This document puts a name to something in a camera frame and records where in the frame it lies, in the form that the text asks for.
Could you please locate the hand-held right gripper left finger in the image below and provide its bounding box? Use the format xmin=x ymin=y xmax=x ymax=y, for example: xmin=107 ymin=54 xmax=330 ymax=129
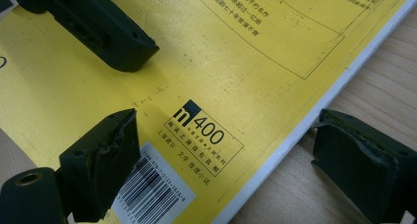
xmin=58 ymin=108 xmax=142 ymax=223

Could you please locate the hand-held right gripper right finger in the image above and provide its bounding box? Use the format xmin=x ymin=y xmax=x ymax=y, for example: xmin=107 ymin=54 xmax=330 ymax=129
xmin=311 ymin=108 xmax=417 ymax=224

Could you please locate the yellow book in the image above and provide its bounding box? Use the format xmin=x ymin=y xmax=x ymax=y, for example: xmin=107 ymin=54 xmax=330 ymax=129
xmin=0 ymin=0 xmax=417 ymax=224

